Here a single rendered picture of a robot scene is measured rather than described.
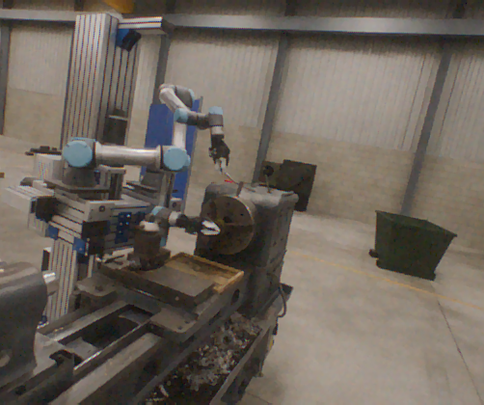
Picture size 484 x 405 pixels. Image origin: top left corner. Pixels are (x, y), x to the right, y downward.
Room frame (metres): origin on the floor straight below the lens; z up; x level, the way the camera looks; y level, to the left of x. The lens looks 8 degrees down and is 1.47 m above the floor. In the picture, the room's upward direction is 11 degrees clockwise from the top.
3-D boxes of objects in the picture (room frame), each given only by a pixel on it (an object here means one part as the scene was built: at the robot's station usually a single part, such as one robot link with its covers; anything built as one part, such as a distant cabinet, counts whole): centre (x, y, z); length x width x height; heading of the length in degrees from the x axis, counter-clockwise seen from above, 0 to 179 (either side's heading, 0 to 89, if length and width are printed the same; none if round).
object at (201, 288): (1.22, 0.25, 0.95); 0.43 x 0.17 x 0.05; 69
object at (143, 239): (1.24, 0.30, 1.07); 0.07 x 0.07 x 0.10; 69
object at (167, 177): (1.78, 0.38, 1.19); 0.12 x 0.11 x 0.49; 109
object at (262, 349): (2.05, -0.37, 0.41); 0.34 x 0.17 x 0.82; 159
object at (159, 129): (8.31, 1.98, 1.18); 4.12 x 0.80 x 2.35; 29
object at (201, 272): (1.51, 0.12, 0.89); 0.36 x 0.30 x 0.04; 69
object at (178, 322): (1.17, 0.25, 0.90); 0.47 x 0.30 x 0.06; 69
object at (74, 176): (1.65, 0.78, 1.21); 0.15 x 0.15 x 0.10
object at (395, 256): (5.86, -3.04, 0.43); 1.34 x 0.94 x 0.85; 169
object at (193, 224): (1.60, 0.20, 1.08); 0.12 x 0.09 x 0.08; 68
